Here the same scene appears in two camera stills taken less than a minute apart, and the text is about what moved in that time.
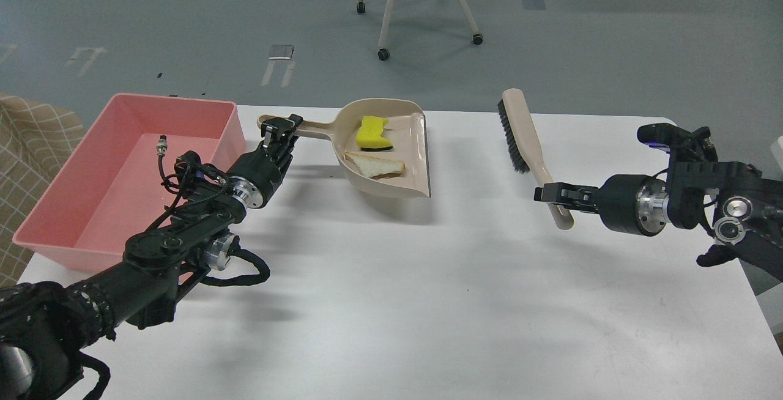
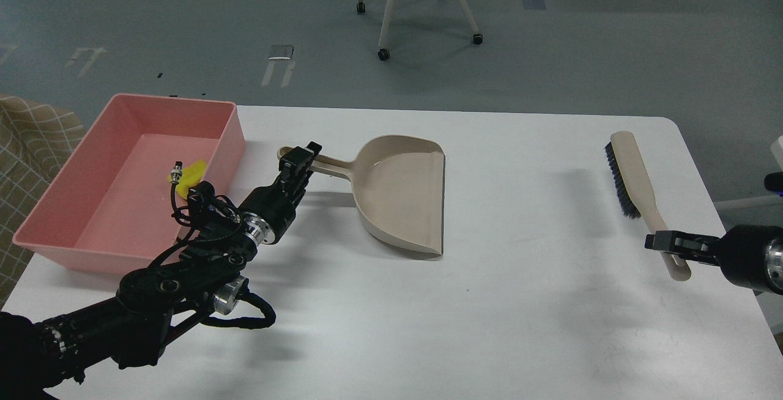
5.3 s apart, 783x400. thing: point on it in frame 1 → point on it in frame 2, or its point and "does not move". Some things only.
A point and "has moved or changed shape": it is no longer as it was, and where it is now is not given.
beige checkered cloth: [35, 139] does not move
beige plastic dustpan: [405, 131] → [399, 182]
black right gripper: [635, 203] → [751, 255]
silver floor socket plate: [281, 52] does not move
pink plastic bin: [107, 187] does not move
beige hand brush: [522, 139] → [630, 173]
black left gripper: [257, 176] → [270, 210]
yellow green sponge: [369, 137] has moved or changed shape
